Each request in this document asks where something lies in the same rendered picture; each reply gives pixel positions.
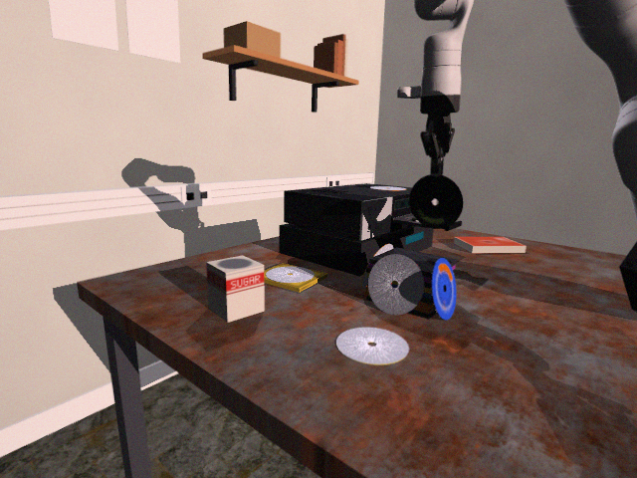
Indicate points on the red paperback book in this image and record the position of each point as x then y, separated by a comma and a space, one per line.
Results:
489, 245

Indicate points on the blue cd with orange mark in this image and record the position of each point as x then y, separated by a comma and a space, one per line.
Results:
444, 302

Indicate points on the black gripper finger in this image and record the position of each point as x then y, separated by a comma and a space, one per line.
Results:
429, 140
449, 137

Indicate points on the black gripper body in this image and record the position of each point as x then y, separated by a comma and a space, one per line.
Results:
438, 109

